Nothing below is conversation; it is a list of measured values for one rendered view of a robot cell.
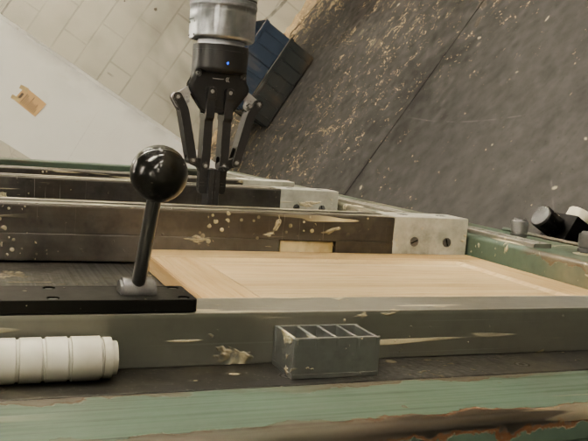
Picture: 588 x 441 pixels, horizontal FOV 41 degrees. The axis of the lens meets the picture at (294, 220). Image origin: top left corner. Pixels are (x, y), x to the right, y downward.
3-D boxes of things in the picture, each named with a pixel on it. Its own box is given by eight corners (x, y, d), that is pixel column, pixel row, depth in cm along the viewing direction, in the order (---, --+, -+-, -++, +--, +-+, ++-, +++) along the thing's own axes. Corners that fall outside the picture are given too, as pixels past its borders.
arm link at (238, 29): (182, 0, 107) (179, 45, 107) (199, -8, 98) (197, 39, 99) (245, 10, 110) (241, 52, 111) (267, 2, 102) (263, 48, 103)
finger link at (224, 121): (216, 88, 108) (227, 89, 108) (213, 169, 109) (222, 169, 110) (225, 87, 104) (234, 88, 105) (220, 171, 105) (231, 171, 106)
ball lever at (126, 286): (164, 320, 57) (198, 167, 49) (111, 321, 55) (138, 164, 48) (156, 286, 60) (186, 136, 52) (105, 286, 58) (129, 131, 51)
